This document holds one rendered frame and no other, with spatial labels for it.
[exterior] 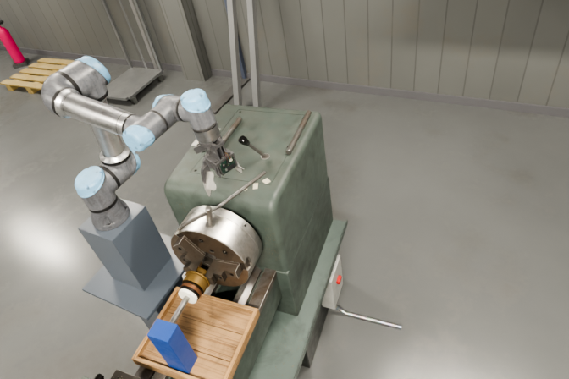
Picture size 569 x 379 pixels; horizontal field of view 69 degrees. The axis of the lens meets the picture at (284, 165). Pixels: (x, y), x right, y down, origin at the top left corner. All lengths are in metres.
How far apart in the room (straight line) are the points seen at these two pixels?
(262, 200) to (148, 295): 0.77
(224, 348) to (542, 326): 1.77
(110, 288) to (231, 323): 0.70
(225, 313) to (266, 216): 0.41
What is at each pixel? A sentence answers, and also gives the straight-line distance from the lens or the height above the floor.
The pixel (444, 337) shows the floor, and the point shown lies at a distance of 2.57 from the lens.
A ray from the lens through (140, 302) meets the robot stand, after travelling 1.99.
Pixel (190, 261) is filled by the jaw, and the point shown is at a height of 1.14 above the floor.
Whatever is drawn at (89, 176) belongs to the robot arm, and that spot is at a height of 1.33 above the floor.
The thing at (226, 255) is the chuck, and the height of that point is 1.13.
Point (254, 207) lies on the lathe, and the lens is 1.48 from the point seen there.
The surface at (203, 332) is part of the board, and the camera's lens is 1.64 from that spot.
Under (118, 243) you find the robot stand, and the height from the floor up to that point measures 1.07.
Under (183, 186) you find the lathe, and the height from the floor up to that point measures 1.25.
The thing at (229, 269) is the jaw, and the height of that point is 1.11.
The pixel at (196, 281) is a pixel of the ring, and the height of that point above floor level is 1.12.
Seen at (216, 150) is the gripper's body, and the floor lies 1.53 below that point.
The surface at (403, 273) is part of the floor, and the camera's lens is 2.76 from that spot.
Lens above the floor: 2.26
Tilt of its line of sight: 40 degrees down
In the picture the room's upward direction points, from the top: 11 degrees counter-clockwise
